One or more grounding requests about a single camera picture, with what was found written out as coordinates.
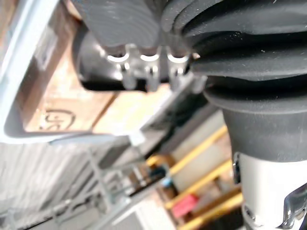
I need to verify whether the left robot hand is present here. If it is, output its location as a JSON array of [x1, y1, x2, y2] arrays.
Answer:
[[79, 0, 307, 230]]

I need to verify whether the small blue item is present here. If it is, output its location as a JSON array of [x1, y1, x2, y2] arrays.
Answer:
[[162, 176, 174, 188]]

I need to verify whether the red box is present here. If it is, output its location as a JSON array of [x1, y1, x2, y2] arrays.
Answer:
[[172, 194, 200, 219]]

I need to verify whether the brown cardboard box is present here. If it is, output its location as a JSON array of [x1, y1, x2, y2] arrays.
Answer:
[[14, 0, 175, 135]]

